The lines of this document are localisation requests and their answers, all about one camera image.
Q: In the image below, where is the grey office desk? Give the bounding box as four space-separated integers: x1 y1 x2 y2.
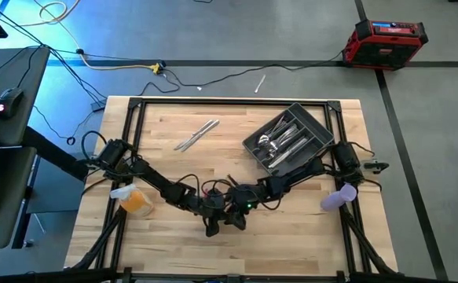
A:
0 46 52 252

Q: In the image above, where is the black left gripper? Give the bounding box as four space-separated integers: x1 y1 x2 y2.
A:
195 187 229 238

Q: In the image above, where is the grey plastic cutlery tray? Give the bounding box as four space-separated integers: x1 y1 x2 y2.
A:
242 102 336 177

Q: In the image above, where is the lavender plastic cup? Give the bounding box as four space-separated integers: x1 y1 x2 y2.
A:
320 183 358 212

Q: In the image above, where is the black aluminium table frame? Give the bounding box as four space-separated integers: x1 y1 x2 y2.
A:
66 96 399 283

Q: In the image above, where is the orange spray bottle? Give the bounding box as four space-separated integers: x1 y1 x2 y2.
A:
109 183 155 218

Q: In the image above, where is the white stick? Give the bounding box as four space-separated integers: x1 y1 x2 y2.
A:
253 73 267 94

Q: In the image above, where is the red and black jobsite radio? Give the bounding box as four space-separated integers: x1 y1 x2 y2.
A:
341 18 430 72

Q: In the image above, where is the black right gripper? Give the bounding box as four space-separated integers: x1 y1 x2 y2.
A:
223 183 263 232

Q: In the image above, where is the cream extension cord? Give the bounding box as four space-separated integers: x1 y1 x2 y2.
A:
19 0 153 72

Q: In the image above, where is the black clamp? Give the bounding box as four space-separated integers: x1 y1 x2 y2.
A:
363 159 390 175

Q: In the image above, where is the black radio power cable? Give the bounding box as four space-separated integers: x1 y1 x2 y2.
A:
161 50 347 88

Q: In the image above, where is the black cable bundle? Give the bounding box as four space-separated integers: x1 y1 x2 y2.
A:
0 0 110 115

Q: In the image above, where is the black computer mouse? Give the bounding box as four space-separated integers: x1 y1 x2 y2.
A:
0 86 25 119

